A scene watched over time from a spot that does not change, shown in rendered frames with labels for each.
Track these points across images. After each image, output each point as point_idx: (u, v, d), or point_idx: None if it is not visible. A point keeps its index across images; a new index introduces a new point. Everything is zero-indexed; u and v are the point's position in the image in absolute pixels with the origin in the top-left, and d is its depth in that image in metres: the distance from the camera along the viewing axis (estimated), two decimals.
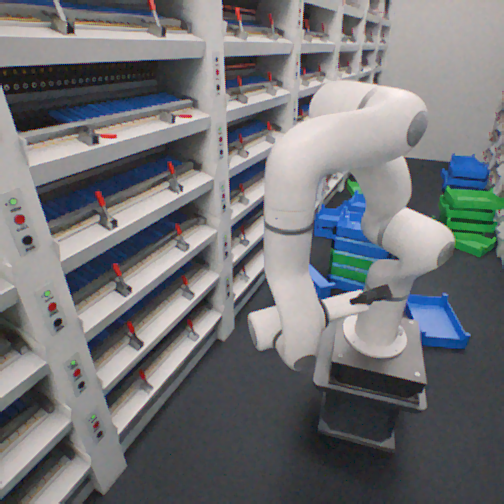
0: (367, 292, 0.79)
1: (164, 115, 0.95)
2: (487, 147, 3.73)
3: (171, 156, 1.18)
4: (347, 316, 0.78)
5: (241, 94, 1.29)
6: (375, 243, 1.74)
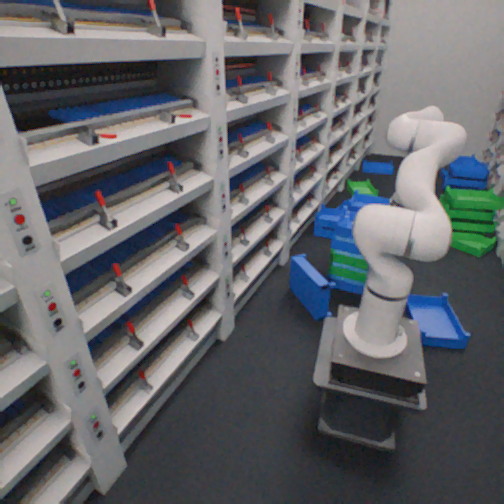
0: None
1: (164, 115, 0.95)
2: (487, 147, 3.73)
3: (171, 156, 1.18)
4: None
5: (241, 94, 1.29)
6: None
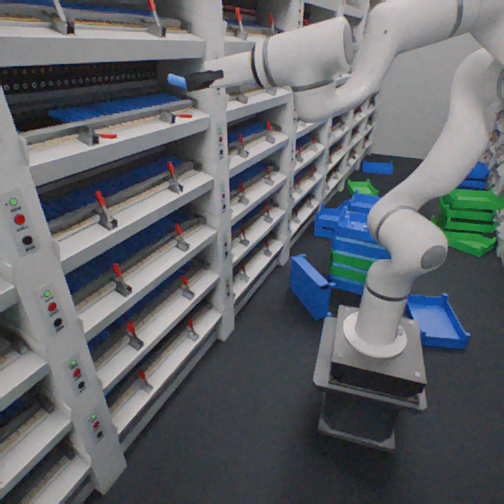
0: (205, 84, 0.70)
1: (164, 115, 0.95)
2: (487, 147, 3.73)
3: (171, 156, 1.18)
4: (229, 56, 0.65)
5: (241, 94, 1.29)
6: (375, 243, 1.74)
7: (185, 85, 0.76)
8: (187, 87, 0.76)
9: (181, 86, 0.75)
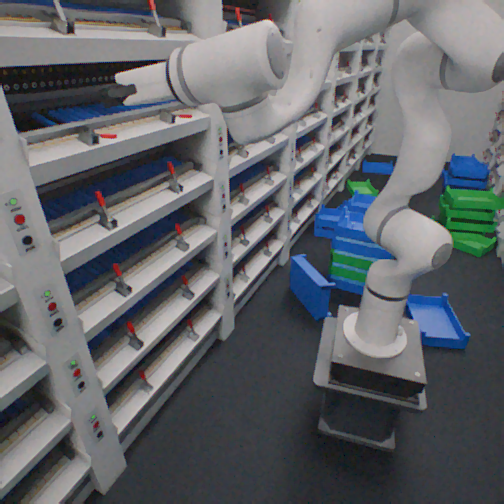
0: (121, 100, 0.59)
1: (164, 115, 0.95)
2: (487, 147, 3.73)
3: (171, 156, 1.18)
4: (142, 67, 0.54)
5: None
6: (375, 243, 1.74)
7: (42, 122, 0.74)
8: (45, 123, 0.73)
9: (45, 118, 0.74)
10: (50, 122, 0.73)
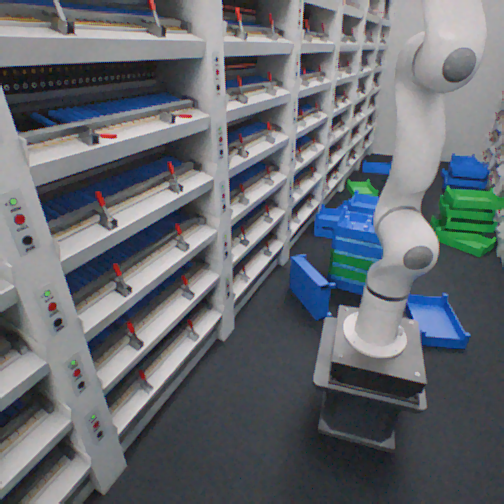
0: None
1: (164, 115, 0.95)
2: (487, 147, 3.73)
3: (171, 156, 1.18)
4: None
5: (241, 94, 1.29)
6: (375, 243, 1.74)
7: (42, 122, 0.74)
8: (45, 123, 0.73)
9: (45, 118, 0.74)
10: (50, 122, 0.73)
